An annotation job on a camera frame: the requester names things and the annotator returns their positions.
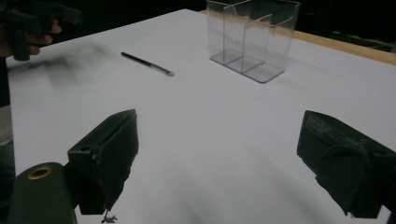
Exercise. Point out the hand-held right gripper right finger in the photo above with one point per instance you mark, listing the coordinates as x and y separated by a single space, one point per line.
339 161

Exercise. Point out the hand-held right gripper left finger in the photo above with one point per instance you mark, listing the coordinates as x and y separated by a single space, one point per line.
109 152

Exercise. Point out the clear acrylic organizer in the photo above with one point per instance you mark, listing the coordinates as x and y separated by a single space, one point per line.
252 40

